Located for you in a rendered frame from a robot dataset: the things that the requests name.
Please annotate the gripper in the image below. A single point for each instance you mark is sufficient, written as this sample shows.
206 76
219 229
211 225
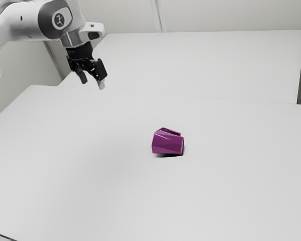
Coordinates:
79 55

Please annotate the purple faceted mug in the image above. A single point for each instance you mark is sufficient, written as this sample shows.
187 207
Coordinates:
167 144

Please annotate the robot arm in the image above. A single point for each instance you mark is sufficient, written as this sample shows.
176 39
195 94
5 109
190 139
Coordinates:
20 22

